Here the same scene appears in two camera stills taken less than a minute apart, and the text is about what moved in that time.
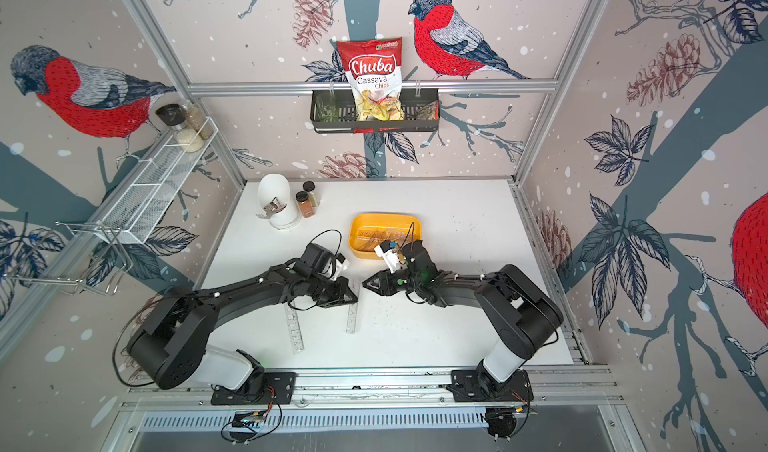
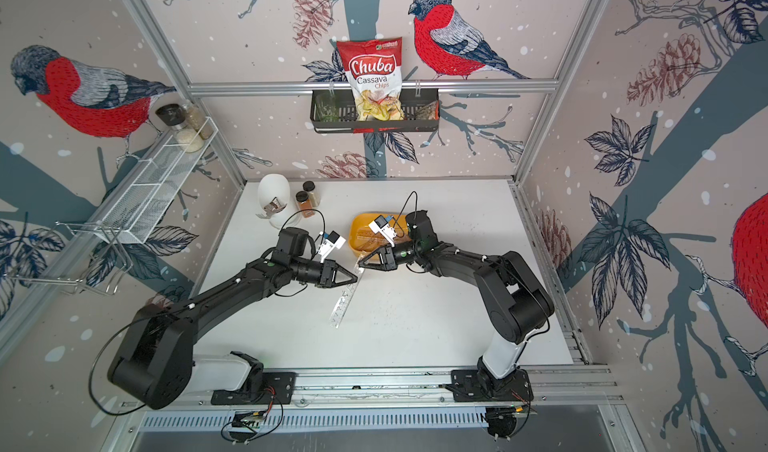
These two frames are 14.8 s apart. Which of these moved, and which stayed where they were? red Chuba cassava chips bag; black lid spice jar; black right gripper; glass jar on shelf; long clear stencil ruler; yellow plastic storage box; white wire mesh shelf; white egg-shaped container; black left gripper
Moved: black right gripper; long clear stencil ruler; black left gripper
Stayed: red Chuba cassava chips bag; white egg-shaped container; white wire mesh shelf; yellow plastic storage box; glass jar on shelf; black lid spice jar
